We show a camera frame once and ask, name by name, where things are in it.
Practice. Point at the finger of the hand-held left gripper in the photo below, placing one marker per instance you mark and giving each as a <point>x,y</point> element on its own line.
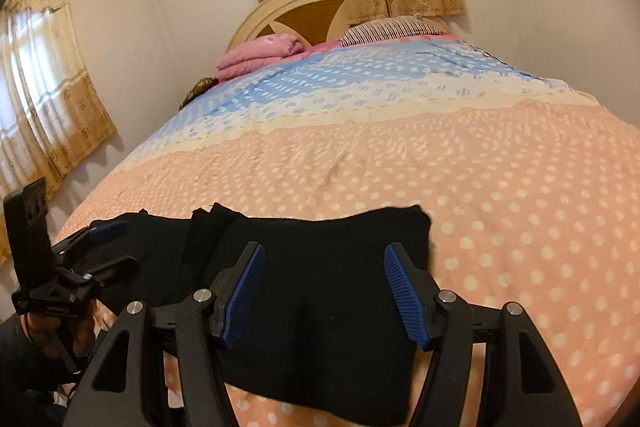
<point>112,268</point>
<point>107,229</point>

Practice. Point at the cream wooden headboard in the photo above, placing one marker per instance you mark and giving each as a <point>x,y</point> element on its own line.
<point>305,14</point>

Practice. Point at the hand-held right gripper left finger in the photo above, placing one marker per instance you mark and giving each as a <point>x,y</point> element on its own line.
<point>245,292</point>

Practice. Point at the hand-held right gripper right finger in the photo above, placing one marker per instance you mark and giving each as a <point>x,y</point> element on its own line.
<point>405,297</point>

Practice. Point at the striped pillow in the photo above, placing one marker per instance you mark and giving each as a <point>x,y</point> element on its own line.
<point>390,29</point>

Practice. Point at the beige side window curtain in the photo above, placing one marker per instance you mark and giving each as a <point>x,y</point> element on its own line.
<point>45,82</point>

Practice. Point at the black pants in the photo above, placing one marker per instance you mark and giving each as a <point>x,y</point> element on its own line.
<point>325,267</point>

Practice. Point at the bed with polka-dot sheet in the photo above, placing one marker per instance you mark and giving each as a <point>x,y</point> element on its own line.
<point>450,167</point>

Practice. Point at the dark patterned cushion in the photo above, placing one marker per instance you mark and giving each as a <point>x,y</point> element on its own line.
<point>197,92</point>

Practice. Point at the folded pink blanket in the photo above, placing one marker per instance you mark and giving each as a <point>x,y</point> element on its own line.
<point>260,54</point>

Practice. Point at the person's left hand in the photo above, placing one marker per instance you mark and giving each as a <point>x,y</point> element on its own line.
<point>47,337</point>

